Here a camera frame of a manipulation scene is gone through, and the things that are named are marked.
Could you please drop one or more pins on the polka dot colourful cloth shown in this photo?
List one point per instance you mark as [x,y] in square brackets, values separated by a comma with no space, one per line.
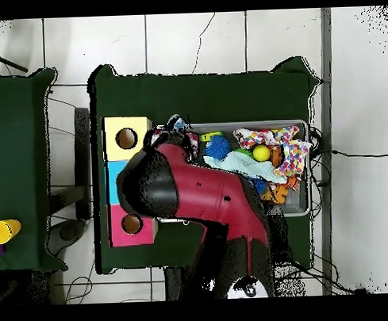
[294,150]

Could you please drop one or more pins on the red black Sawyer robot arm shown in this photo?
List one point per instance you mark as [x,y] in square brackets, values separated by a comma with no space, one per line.
[201,189]

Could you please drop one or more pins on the wooden box with three holes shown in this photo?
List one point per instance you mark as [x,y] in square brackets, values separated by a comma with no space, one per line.
[113,131]

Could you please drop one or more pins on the blue spiky rubber ball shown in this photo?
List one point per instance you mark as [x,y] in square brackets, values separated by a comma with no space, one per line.
[217,146]

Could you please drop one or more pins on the black upright panel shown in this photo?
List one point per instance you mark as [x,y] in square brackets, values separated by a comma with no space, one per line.
[83,155]

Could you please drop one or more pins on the mint green fuzzy cloth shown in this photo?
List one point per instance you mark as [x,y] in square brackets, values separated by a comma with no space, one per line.
[245,165]

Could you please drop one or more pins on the yellow smooth ball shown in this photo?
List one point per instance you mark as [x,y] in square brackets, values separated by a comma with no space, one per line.
[262,153]

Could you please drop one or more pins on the grey round floor base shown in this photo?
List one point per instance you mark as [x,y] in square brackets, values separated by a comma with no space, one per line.
[69,233]

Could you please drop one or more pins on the dark green side table cloth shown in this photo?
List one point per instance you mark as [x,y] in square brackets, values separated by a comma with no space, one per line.
[19,157]

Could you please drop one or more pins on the yellow plastic cup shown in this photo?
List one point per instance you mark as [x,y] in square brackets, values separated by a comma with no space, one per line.
[5,232]

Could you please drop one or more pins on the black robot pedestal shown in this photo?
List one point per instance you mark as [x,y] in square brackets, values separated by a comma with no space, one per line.
[179,285]

